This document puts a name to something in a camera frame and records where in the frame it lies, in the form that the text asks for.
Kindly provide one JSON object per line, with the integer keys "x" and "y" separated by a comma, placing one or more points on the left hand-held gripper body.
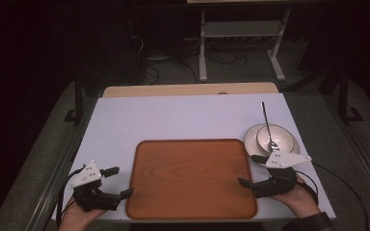
{"x": 88, "y": 174}

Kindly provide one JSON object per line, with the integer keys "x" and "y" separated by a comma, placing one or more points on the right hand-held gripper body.
{"x": 282, "y": 179}

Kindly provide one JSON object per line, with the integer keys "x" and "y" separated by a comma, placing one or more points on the white plate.
{"x": 250, "y": 141}

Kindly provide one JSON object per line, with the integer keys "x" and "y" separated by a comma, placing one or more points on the white bowl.
{"x": 284, "y": 138}

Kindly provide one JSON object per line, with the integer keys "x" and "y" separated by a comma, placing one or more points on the metal spoon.
{"x": 266, "y": 120}

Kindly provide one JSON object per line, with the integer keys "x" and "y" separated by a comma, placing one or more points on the brown wooden tray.
{"x": 189, "y": 179}

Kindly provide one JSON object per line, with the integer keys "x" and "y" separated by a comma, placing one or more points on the person's right hand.
{"x": 300, "y": 202}

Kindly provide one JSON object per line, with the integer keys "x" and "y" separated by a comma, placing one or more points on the person's left hand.
{"x": 74, "y": 218}

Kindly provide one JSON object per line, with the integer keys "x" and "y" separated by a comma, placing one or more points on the black metal stand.
{"x": 78, "y": 96}
{"x": 343, "y": 102}

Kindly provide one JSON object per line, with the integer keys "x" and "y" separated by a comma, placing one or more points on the white table cover sheet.
{"x": 173, "y": 115}

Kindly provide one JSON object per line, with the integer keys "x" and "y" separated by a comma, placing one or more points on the light wooden table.
{"x": 189, "y": 89}

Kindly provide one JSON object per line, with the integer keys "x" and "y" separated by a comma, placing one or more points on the grey metal frame rail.
{"x": 363, "y": 160}
{"x": 54, "y": 179}

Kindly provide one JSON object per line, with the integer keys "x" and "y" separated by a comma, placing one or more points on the white metal desk frame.
{"x": 241, "y": 29}

